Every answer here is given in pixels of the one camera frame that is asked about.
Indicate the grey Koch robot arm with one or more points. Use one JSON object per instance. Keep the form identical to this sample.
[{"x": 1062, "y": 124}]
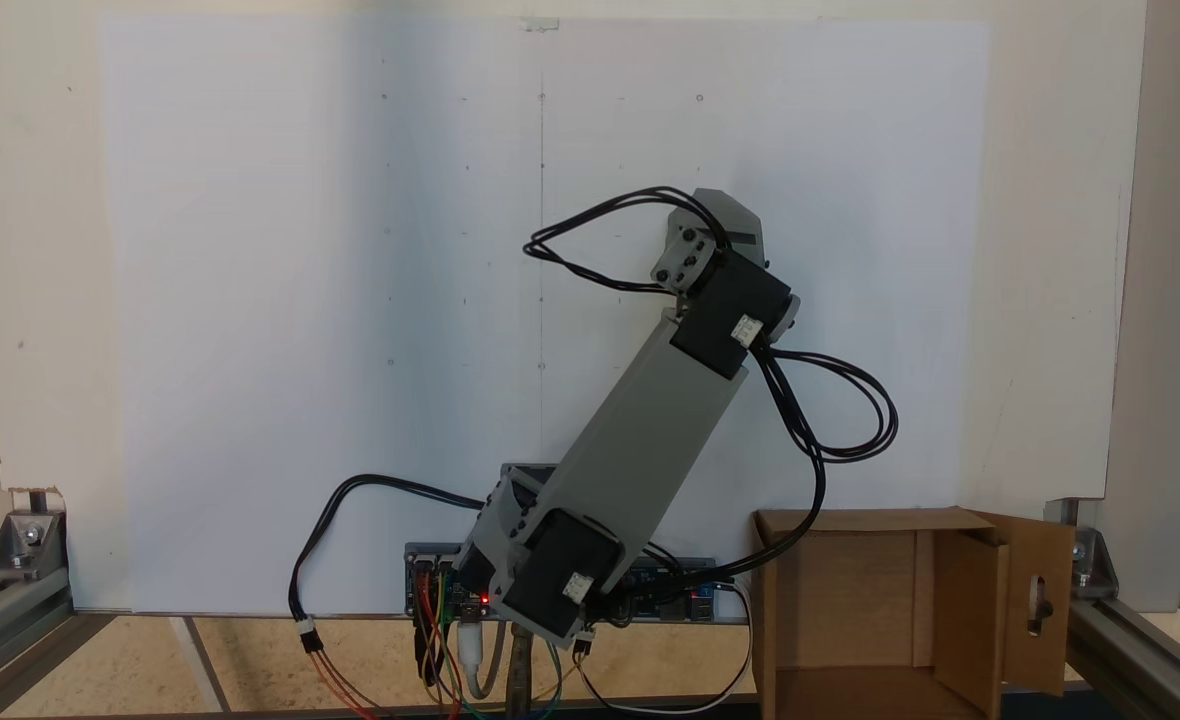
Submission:
[{"x": 650, "y": 440}]

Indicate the clear tape piece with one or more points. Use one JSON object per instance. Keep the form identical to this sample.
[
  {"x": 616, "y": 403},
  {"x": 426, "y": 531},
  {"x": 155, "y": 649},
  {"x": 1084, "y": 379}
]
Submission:
[{"x": 540, "y": 23}]

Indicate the blue power converter board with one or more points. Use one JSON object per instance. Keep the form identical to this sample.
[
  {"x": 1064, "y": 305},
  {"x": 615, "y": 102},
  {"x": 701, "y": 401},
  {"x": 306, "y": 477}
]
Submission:
[{"x": 680, "y": 600}]

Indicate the brown cardboard box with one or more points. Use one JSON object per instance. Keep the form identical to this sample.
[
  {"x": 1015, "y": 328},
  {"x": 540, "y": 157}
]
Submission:
[{"x": 850, "y": 620}]

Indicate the grey board mounting plate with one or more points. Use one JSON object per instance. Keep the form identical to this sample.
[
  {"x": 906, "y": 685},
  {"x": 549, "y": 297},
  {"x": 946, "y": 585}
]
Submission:
[{"x": 411, "y": 552}]

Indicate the wide grey aluminium beam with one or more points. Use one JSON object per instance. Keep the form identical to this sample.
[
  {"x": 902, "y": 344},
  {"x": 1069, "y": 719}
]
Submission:
[{"x": 1170, "y": 300}]

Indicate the metal corner bracket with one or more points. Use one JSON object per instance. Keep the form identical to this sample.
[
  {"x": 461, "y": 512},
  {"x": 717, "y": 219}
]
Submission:
[
  {"x": 1090, "y": 565},
  {"x": 25, "y": 545}
]

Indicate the aluminium frame post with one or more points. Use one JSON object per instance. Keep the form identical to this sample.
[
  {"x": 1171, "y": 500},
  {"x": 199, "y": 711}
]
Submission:
[
  {"x": 1150, "y": 660},
  {"x": 0, "y": 640}
]

